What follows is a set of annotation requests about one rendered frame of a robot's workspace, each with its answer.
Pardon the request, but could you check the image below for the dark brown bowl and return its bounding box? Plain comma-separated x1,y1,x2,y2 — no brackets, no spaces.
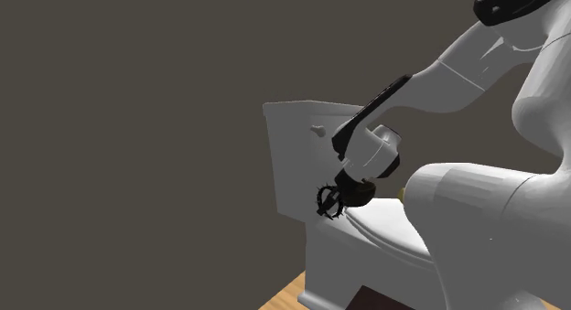
342,178,377,208

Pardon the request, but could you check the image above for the white toilet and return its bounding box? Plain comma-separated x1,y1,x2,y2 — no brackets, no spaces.
262,100,448,310

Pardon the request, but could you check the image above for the black spiky ring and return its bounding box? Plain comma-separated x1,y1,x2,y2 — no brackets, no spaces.
315,182,346,221

